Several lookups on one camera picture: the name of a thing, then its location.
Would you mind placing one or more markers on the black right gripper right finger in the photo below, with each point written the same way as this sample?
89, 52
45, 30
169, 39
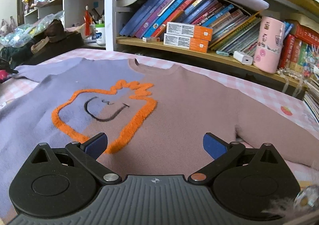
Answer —
233, 163

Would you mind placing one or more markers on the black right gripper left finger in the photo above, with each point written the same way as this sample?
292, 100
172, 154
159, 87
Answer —
75, 164

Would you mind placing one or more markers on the purple and mauve sweater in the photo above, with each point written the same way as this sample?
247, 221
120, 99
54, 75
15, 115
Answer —
155, 119

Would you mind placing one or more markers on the pink checkered table mat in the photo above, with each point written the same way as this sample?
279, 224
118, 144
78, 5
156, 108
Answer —
287, 106

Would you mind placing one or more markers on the white charger adapter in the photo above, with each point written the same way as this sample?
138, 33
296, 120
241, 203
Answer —
243, 58

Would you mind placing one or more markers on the stack of papers and magazines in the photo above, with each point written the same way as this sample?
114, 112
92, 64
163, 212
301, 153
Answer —
311, 96

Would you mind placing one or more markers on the pink cylindrical tumbler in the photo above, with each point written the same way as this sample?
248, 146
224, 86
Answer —
269, 45

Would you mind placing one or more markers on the dark bag on side table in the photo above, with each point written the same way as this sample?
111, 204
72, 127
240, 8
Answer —
53, 41

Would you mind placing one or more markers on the red books on shelf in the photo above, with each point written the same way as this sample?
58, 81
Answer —
295, 46

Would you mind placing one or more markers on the white pen cup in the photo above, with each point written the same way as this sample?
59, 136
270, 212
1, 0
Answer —
100, 34

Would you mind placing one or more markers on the lower orange white box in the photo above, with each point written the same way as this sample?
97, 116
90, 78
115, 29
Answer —
184, 42

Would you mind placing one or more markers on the orange white box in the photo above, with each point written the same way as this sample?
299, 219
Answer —
184, 42
189, 30

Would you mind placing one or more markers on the row of leaning books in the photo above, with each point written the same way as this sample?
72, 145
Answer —
228, 20

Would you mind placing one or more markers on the red figurine ornament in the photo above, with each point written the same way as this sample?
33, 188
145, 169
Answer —
87, 19

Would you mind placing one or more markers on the upper orange white box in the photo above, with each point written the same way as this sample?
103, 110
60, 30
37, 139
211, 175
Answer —
189, 30

